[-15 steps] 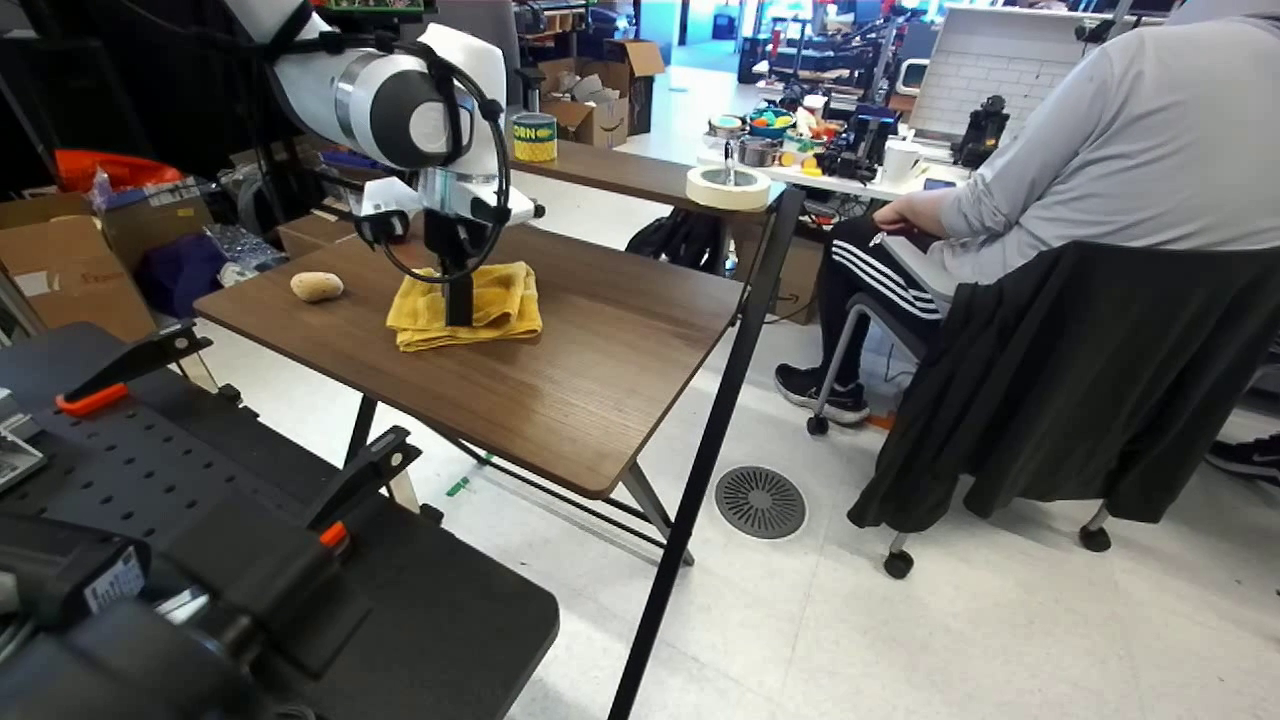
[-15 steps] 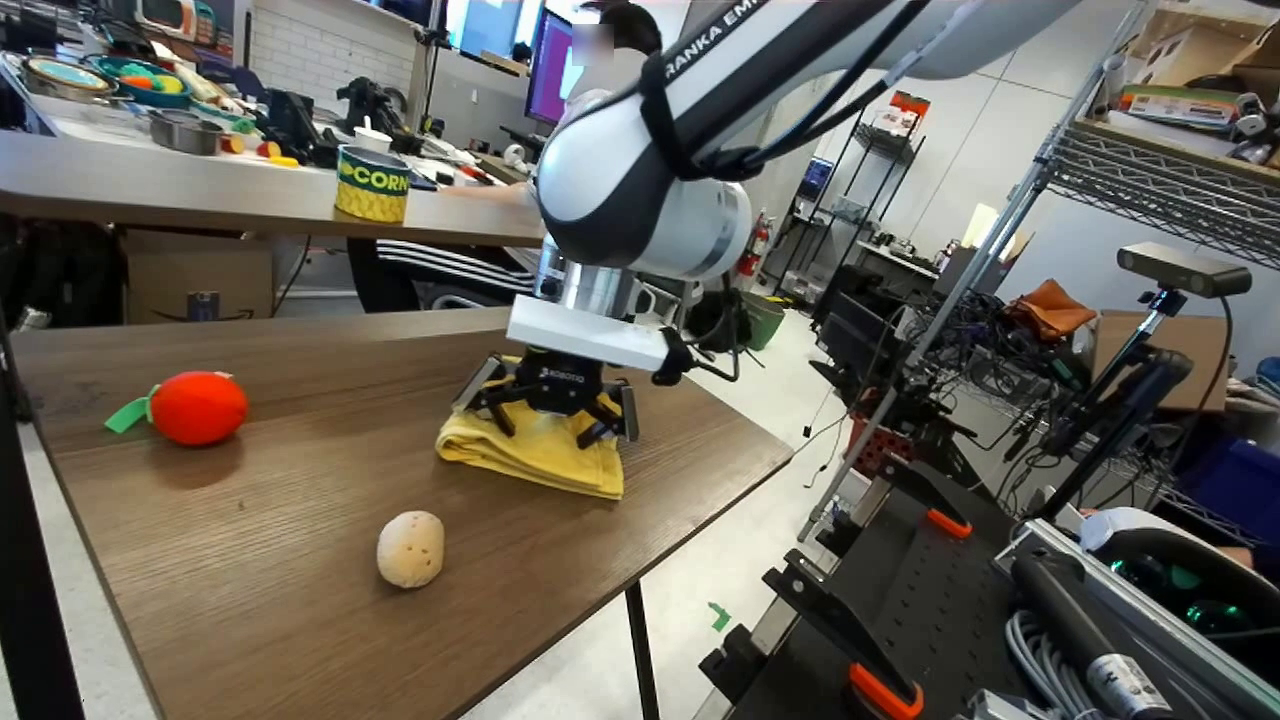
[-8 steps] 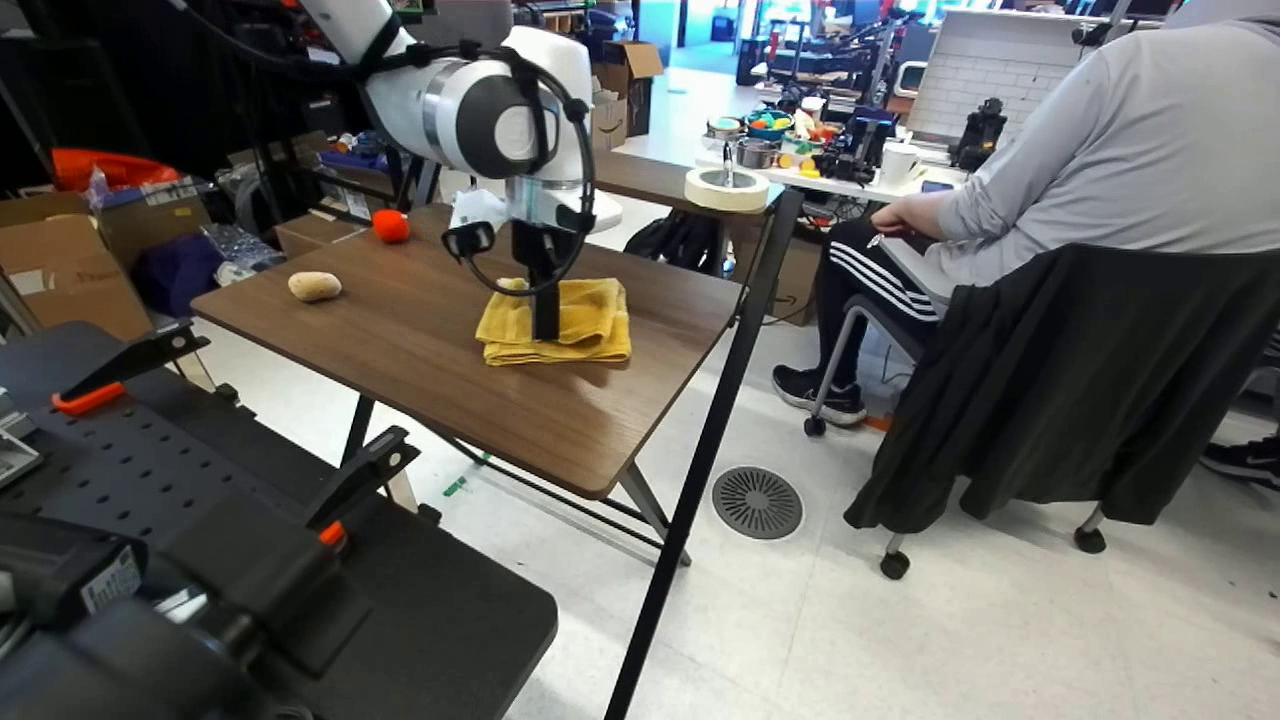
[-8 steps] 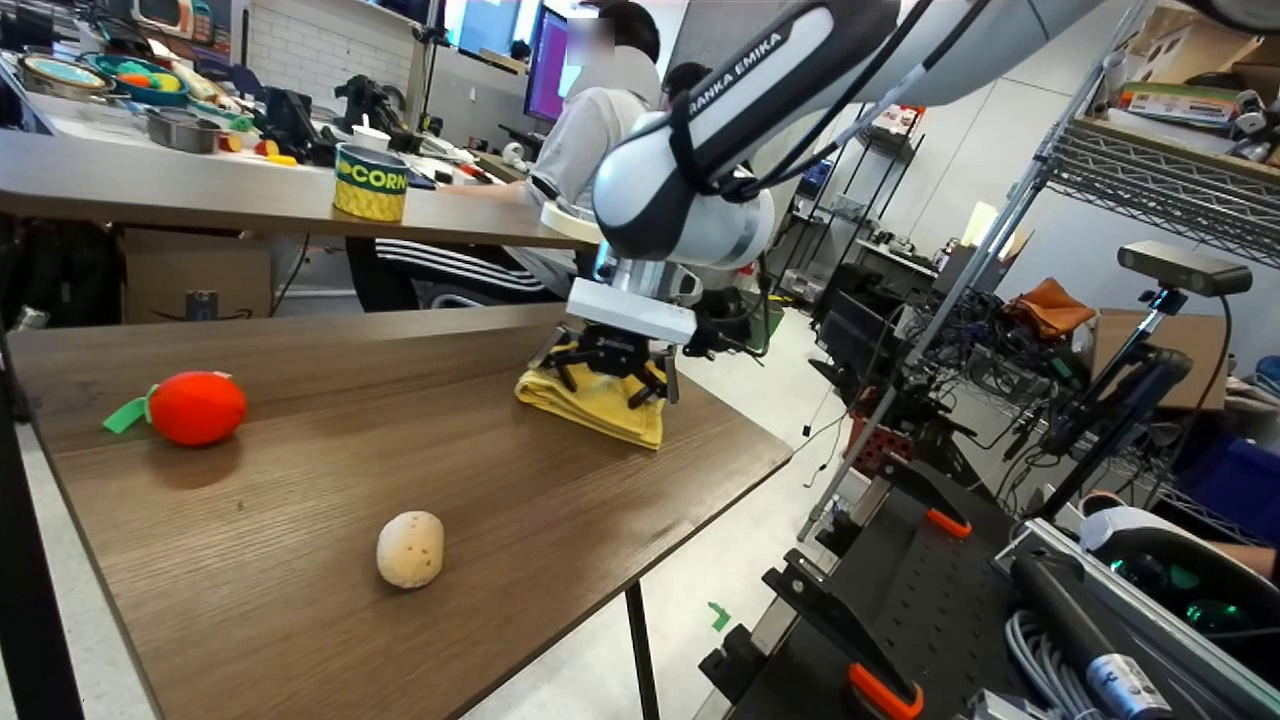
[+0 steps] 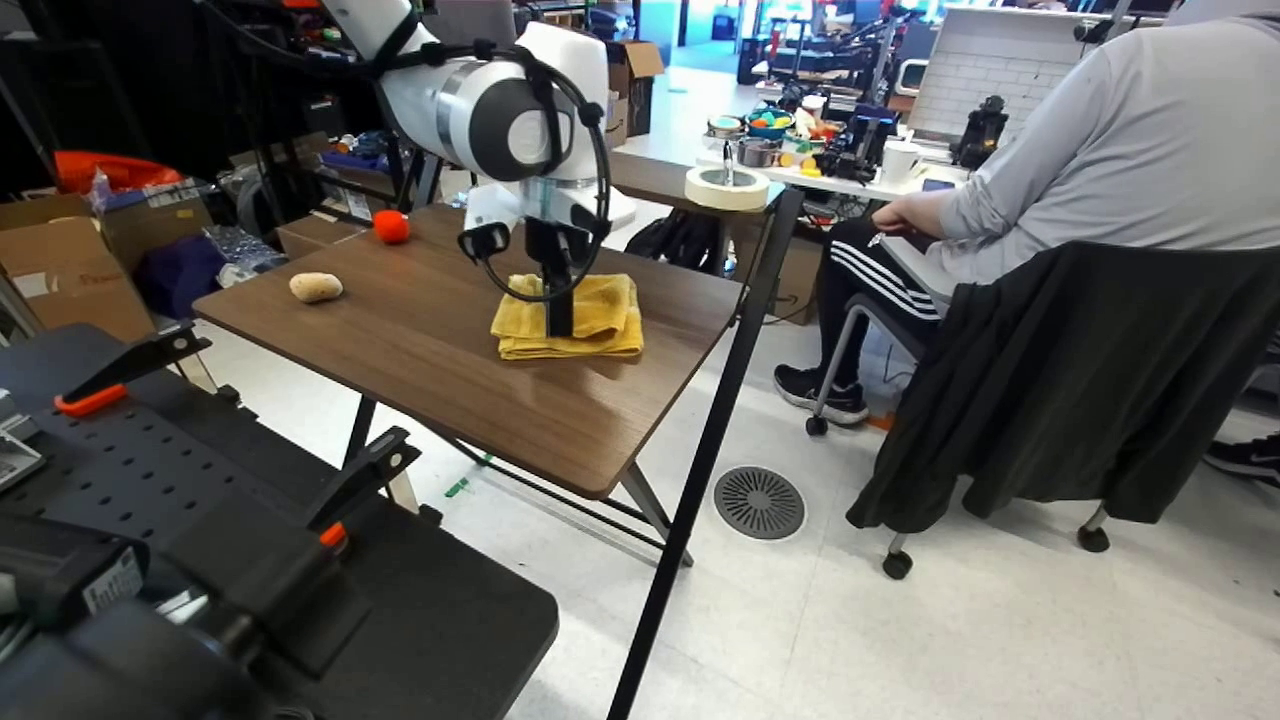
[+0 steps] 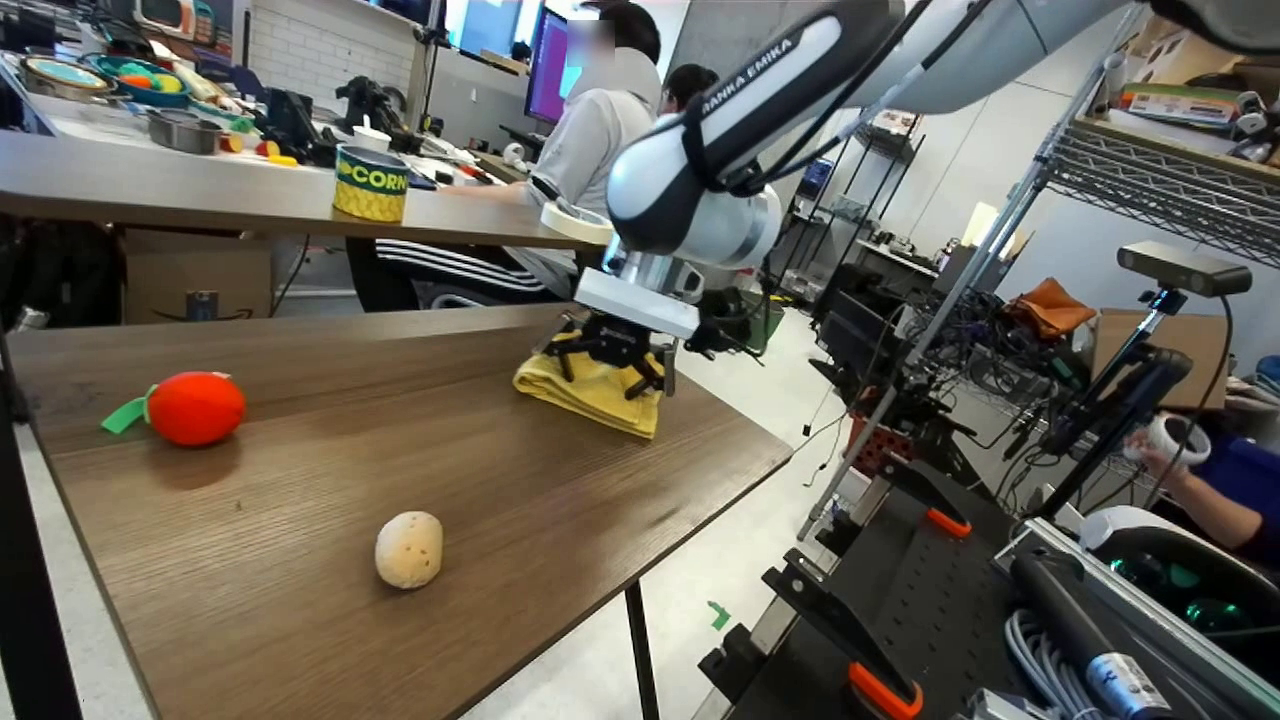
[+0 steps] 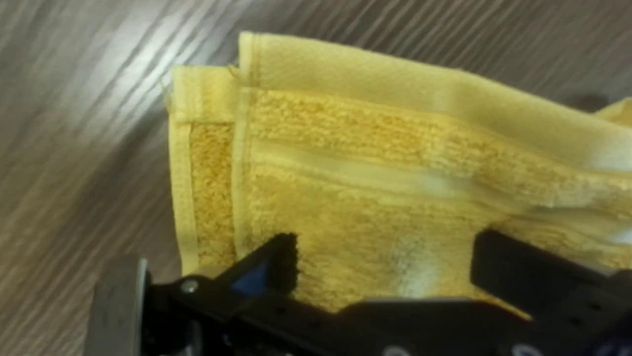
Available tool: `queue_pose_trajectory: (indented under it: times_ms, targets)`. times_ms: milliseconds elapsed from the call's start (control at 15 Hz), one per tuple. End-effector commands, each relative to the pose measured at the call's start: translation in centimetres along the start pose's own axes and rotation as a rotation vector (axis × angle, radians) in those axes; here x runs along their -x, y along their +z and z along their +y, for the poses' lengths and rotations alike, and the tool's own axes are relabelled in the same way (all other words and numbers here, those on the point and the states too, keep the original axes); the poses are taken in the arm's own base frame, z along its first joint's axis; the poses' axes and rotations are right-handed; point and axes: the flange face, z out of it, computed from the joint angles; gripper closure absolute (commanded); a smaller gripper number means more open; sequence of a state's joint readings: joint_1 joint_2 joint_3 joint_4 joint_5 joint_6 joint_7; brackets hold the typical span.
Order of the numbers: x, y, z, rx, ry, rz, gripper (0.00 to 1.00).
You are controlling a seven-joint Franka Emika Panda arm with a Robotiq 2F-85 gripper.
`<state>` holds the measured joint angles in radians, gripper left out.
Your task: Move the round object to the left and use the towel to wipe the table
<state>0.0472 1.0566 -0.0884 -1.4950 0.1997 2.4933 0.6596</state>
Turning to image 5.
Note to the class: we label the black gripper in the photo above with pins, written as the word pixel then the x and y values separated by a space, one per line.
pixel 563 240

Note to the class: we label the yellow towel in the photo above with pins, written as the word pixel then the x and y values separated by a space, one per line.
pixel 602 325

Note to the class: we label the beige round potato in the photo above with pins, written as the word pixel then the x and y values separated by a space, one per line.
pixel 316 284

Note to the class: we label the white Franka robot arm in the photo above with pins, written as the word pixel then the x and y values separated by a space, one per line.
pixel 455 104

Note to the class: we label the round floor drain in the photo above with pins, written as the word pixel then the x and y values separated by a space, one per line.
pixel 757 500

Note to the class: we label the black backpack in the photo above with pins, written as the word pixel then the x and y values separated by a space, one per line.
pixel 672 240

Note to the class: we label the long grey desk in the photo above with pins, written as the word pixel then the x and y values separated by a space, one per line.
pixel 653 167

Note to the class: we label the red ball with green tag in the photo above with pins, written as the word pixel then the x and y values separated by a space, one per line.
pixel 395 225

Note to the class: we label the white tape roll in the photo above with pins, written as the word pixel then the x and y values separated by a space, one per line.
pixel 724 187

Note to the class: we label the black slanted pole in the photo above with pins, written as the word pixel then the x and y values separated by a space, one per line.
pixel 702 452

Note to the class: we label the open cardboard box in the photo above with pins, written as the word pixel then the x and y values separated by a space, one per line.
pixel 639 86

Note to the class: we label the dark blue bag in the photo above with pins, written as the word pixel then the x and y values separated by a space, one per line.
pixel 180 274

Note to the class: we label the black swivel chair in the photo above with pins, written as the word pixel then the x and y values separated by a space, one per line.
pixel 897 560

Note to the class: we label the black bottle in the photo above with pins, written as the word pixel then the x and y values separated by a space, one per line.
pixel 983 129

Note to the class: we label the orange red fabric bundle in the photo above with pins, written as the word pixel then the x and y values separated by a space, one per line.
pixel 113 170

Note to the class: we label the large brown cardboard box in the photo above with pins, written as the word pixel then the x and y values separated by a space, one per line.
pixel 66 274

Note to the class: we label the white screen panel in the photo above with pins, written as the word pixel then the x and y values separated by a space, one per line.
pixel 1002 67

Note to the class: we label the person in grey hoodie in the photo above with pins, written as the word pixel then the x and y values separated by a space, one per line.
pixel 1132 146

